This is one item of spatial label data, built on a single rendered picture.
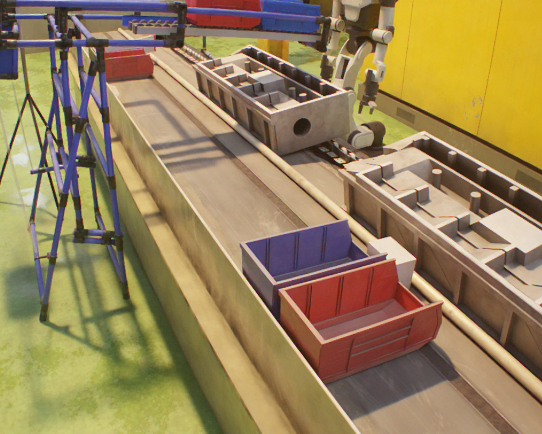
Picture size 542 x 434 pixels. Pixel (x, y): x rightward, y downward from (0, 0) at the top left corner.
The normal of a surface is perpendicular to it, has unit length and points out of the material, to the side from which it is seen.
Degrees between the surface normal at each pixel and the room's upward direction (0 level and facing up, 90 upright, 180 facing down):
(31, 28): 90
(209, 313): 0
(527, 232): 10
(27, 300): 0
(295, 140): 90
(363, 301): 88
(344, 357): 92
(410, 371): 0
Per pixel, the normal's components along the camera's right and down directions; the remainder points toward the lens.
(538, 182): -0.90, 0.18
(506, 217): -0.12, -0.83
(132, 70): 0.42, 0.48
